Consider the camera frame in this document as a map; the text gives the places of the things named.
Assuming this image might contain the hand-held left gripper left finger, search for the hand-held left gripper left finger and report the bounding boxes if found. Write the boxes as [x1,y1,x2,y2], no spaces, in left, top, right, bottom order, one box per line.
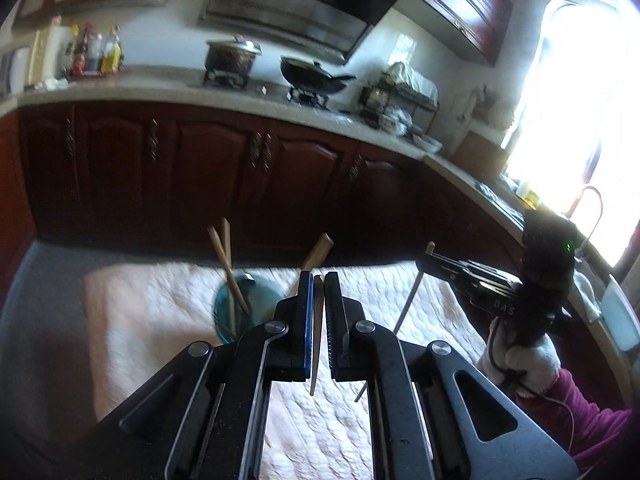
[92,270,316,480]

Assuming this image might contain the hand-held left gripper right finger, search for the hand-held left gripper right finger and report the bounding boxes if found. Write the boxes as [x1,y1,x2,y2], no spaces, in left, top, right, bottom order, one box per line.
[324,271,581,480]

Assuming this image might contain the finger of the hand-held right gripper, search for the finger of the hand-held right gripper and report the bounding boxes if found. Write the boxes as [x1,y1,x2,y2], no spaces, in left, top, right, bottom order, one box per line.
[416,252,503,308]

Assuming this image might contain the wooden chopstick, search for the wooden chopstick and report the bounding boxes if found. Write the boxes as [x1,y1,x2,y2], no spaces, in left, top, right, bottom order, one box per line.
[354,241,436,404]
[309,274,326,397]
[207,226,250,312]
[221,217,237,335]
[301,232,334,272]

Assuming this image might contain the teal glass cup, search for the teal glass cup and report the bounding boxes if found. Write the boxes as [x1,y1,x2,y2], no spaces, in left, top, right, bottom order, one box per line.
[213,270,277,347]

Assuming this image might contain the person's right forearm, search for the person's right forearm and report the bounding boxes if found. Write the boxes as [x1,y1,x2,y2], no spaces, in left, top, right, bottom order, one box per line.
[515,367,637,472]

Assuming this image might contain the person's right hand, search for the person's right hand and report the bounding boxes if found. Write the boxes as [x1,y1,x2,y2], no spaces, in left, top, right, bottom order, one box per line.
[477,319,562,400]

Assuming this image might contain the curved metal faucet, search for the curved metal faucet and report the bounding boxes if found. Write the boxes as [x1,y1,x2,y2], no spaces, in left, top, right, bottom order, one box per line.
[569,185,605,257]

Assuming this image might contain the pale plastic object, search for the pale plastic object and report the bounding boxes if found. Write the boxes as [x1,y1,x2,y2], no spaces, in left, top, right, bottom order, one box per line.
[599,274,640,352]

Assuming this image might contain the tan cutting board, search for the tan cutting board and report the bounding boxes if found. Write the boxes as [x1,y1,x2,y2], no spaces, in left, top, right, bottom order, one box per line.
[451,129,509,182]

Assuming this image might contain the pink quilted table cover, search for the pink quilted table cover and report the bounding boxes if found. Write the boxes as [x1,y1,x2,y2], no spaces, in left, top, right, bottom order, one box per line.
[82,260,490,480]

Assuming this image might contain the bright window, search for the bright window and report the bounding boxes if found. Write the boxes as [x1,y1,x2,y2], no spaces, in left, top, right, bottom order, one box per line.
[502,0,640,267]

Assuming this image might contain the metal dish rack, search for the metal dish rack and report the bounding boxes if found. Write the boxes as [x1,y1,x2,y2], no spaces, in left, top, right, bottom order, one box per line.
[359,61,442,134]

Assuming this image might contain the dark wooden base cabinets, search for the dark wooden base cabinets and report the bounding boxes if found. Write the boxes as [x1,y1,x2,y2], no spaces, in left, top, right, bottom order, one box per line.
[17,101,528,273]

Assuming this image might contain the black stove burner grate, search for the black stove burner grate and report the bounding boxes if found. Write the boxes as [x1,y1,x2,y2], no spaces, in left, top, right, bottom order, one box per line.
[202,69,252,90]
[286,87,332,109]

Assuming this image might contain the black wok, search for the black wok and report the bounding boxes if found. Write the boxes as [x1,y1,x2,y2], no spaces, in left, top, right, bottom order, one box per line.
[279,56,357,99]

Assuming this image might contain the brown pot with lid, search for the brown pot with lid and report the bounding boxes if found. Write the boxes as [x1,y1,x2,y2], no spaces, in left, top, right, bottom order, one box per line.
[204,35,264,76]

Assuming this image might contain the steel range hood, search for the steel range hood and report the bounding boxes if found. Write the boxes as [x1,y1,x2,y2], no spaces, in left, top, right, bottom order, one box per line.
[196,0,406,62]

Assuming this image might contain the yellow oil bottle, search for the yellow oil bottle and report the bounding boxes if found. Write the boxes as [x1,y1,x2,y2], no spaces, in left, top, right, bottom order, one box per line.
[100,25,124,74]

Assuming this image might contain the dark sauce bottle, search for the dark sauce bottle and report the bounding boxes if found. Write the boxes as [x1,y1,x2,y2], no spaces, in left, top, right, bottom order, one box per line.
[71,25,91,78]

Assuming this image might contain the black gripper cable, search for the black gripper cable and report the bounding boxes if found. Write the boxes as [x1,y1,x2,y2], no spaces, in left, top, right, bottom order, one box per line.
[486,332,533,398]

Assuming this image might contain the red wooden wall cabinet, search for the red wooden wall cabinet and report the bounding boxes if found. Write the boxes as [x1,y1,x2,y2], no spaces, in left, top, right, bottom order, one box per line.
[360,0,514,67]

